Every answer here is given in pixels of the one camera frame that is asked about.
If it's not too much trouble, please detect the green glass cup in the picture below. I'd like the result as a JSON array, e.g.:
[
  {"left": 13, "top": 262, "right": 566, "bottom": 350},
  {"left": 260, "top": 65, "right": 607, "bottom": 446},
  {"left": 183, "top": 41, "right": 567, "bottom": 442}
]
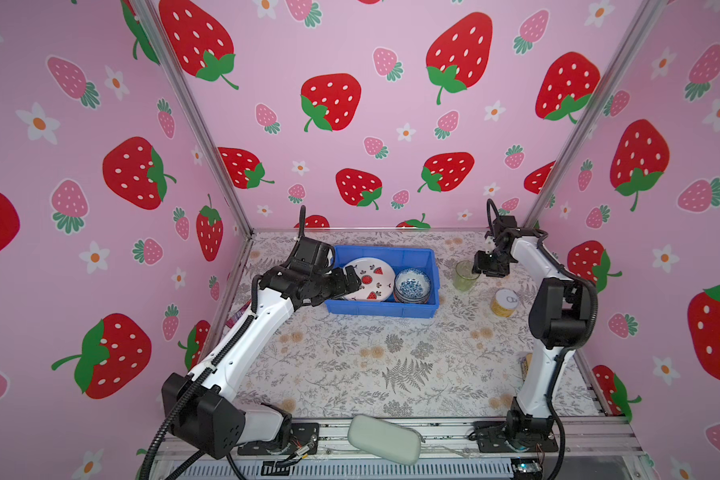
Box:
[{"left": 452, "top": 260, "right": 479, "bottom": 292}]

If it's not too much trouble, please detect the blue white bottom bowl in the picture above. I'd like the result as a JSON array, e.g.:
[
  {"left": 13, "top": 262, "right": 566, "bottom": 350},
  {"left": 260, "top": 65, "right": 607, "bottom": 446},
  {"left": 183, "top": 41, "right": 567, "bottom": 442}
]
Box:
[{"left": 393, "top": 268, "right": 432, "bottom": 304}]

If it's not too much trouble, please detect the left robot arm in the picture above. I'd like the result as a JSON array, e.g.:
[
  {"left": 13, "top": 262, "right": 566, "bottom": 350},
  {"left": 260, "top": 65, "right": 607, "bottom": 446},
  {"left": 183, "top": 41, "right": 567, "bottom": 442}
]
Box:
[{"left": 139, "top": 218, "right": 361, "bottom": 479}]

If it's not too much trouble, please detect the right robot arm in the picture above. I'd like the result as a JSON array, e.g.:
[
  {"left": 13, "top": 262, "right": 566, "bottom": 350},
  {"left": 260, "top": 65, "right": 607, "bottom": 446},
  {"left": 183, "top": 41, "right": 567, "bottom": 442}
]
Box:
[{"left": 472, "top": 199, "right": 598, "bottom": 479}]

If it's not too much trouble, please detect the blue plastic bin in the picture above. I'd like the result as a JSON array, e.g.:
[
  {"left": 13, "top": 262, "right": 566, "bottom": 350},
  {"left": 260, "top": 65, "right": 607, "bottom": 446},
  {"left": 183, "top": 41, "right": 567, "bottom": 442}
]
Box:
[{"left": 325, "top": 245, "right": 441, "bottom": 319}]

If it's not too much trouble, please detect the yellow can white lid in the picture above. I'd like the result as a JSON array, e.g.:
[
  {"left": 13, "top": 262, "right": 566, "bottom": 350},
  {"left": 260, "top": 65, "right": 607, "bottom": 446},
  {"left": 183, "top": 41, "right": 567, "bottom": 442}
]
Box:
[{"left": 490, "top": 288, "right": 519, "bottom": 318}]

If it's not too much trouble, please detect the purple snack packet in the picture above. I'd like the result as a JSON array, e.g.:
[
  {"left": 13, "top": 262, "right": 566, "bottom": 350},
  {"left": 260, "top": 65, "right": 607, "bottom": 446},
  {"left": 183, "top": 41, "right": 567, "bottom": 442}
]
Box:
[{"left": 225, "top": 302, "right": 250, "bottom": 328}]

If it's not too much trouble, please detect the yellow blue sponge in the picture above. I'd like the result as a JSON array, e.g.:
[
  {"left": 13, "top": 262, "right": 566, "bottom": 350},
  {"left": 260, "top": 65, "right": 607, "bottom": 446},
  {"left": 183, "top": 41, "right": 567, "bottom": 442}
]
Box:
[{"left": 519, "top": 353, "right": 532, "bottom": 380}]

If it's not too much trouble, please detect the grey-green pouch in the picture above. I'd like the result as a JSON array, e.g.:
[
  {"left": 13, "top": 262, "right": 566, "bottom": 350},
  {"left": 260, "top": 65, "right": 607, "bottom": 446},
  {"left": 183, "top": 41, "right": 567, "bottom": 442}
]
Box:
[{"left": 347, "top": 415, "right": 422, "bottom": 466}]

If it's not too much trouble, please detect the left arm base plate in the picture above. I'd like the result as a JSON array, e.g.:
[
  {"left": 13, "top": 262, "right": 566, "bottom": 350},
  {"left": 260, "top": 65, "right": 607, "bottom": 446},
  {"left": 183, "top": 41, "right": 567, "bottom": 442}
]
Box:
[{"left": 237, "top": 422, "right": 320, "bottom": 456}]

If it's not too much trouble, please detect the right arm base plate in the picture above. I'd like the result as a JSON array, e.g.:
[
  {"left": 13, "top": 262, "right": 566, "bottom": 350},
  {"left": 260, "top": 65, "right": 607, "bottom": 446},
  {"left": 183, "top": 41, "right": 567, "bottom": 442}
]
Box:
[{"left": 467, "top": 421, "right": 559, "bottom": 454}]

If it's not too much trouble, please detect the aluminium front rail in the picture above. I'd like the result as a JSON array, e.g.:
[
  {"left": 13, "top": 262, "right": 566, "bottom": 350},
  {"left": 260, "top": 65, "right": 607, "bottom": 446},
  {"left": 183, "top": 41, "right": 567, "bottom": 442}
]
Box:
[{"left": 152, "top": 416, "right": 646, "bottom": 463}]

